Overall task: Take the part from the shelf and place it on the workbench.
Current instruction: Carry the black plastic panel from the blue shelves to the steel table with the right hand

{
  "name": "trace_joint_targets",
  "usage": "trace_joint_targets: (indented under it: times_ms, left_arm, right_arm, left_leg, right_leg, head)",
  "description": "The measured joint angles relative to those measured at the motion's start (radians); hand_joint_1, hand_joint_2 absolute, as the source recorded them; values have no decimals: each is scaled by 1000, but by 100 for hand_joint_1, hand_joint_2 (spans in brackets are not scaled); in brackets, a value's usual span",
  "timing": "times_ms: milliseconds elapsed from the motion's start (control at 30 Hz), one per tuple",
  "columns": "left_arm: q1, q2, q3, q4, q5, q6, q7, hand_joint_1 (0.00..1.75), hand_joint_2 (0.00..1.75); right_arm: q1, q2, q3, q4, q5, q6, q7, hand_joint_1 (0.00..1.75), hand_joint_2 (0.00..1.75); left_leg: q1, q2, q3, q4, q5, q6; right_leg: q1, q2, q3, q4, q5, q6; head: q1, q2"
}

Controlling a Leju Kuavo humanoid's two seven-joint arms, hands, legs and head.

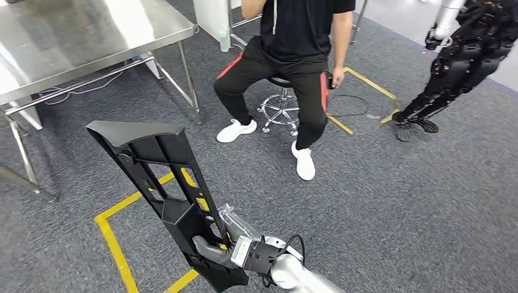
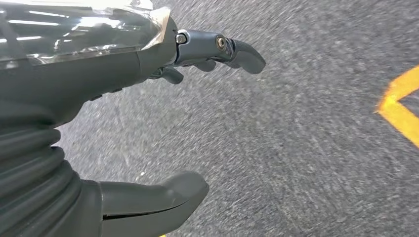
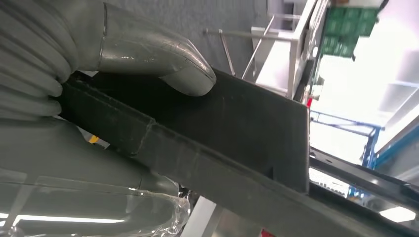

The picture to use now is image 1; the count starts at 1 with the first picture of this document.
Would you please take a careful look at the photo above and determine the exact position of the person's left hand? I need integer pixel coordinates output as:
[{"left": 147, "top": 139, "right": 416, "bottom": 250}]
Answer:
[{"left": 329, "top": 67, "right": 346, "bottom": 90}]

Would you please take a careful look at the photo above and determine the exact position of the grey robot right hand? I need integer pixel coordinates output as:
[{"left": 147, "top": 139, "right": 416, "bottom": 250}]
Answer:
[{"left": 192, "top": 203, "right": 264, "bottom": 270}]

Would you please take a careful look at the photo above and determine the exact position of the black plastic plate holder part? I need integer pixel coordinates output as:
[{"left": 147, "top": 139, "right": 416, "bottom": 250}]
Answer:
[{"left": 86, "top": 120, "right": 250, "bottom": 293}]

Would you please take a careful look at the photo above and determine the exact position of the stainless steel workbench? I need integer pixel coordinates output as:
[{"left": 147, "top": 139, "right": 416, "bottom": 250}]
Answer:
[{"left": 0, "top": 0, "right": 204, "bottom": 204}]

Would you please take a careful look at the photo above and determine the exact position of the yellow floor tape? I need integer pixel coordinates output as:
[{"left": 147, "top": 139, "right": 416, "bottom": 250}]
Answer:
[
  {"left": 93, "top": 167, "right": 227, "bottom": 293},
  {"left": 326, "top": 67, "right": 401, "bottom": 136}
]

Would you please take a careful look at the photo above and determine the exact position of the metal table leg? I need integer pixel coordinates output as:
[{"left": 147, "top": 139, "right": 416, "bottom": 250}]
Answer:
[{"left": 348, "top": 0, "right": 370, "bottom": 46}]

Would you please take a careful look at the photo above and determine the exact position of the chrome swivel stool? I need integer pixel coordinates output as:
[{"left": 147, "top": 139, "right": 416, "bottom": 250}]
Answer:
[{"left": 257, "top": 76, "right": 301, "bottom": 137}]

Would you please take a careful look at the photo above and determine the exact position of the person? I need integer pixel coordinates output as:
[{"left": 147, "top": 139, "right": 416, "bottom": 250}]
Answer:
[{"left": 213, "top": 0, "right": 356, "bottom": 181}]

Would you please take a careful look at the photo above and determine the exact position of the black humanoid robot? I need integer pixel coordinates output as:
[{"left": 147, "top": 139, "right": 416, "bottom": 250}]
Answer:
[{"left": 392, "top": 0, "right": 518, "bottom": 143}]

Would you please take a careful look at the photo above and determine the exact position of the white upright panel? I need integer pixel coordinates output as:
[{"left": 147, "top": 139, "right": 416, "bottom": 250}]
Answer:
[{"left": 192, "top": 0, "right": 232, "bottom": 52}]

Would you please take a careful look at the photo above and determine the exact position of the white support foot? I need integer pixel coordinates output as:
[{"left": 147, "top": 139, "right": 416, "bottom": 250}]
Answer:
[
  {"left": 139, "top": 51, "right": 162, "bottom": 81},
  {"left": 9, "top": 95, "right": 44, "bottom": 131}
]

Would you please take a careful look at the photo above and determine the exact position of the black controller cable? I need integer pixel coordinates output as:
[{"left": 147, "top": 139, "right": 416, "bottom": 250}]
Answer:
[{"left": 327, "top": 93, "right": 370, "bottom": 119}]

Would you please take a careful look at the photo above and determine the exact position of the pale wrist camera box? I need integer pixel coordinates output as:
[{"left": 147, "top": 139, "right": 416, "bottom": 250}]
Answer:
[{"left": 230, "top": 235, "right": 255, "bottom": 269}]

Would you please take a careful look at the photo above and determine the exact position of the black camera bracket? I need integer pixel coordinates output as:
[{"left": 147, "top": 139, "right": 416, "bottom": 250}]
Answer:
[{"left": 243, "top": 239, "right": 286, "bottom": 277}]

